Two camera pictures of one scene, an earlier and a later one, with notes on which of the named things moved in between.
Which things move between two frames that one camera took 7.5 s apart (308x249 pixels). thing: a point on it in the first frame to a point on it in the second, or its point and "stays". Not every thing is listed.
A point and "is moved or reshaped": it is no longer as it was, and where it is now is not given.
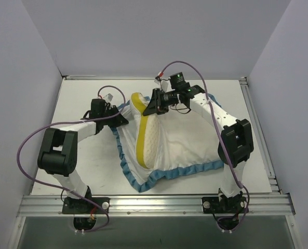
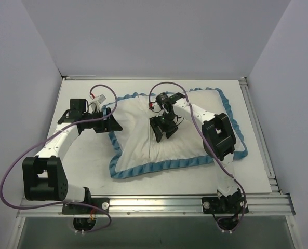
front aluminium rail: (50, 205) stays
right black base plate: (212, 205) stays
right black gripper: (156, 99) to (165, 127)
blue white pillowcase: (188, 142) is moved or reshaped
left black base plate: (81, 206) stays
